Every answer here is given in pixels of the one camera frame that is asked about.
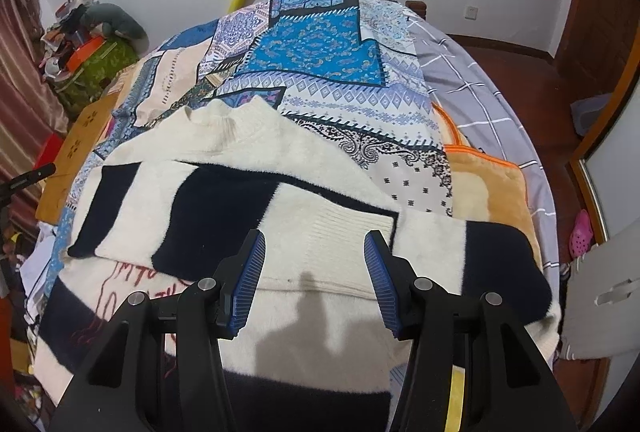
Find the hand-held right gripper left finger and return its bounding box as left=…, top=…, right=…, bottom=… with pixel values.
left=50, top=228, right=267, bottom=432

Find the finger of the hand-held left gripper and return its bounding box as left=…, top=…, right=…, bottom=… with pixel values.
left=0, top=163, right=57, bottom=193

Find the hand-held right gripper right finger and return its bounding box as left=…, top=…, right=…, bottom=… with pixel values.
left=363, top=229, right=591, bottom=432

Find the white and navy striped sweater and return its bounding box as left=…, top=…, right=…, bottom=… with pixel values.
left=37, top=96, right=563, bottom=432

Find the red bag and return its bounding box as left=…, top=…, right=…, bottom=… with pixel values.
left=37, top=134, right=64, bottom=169

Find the wooden board with flower cutouts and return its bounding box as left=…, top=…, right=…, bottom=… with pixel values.
left=36, top=64, right=141, bottom=223

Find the white cloth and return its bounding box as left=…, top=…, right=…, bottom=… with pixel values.
left=20, top=222, right=62, bottom=313

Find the brown striped curtain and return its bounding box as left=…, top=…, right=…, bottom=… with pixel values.
left=0, top=0, right=71, bottom=193

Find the green patterned bag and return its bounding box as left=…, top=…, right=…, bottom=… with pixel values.
left=52, top=34, right=141, bottom=123

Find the orange box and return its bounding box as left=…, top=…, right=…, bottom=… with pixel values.
left=67, top=36, right=108, bottom=71

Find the orange plush blanket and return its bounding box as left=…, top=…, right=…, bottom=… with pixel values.
left=432, top=104, right=543, bottom=263

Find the pile of assorted clutter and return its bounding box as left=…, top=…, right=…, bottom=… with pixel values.
left=42, top=0, right=101, bottom=77

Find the grey plush toy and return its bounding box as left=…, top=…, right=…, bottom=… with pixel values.
left=82, top=3, right=148, bottom=40

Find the pink clog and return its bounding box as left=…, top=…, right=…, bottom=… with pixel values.
left=569, top=209, right=596, bottom=257

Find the grey checked bed sheet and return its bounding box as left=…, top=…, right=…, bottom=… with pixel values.
left=405, top=2, right=561, bottom=270

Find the white plastic stool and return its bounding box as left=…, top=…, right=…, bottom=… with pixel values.
left=560, top=212, right=640, bottom=360

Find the blue patchwork bed sheet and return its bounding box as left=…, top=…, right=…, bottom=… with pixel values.
left=37, top=0, right=455, bottom=328

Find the gold framed sliding door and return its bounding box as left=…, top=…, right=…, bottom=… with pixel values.
left=565, top=62, right=640, bottom=243

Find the clear plastic bin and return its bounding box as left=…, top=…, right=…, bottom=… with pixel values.
left=572, top=94, right=613, bottom=135

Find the brown wooden wardrobe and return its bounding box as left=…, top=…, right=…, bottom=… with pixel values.
left=550, top=0, right=640, bottom=163

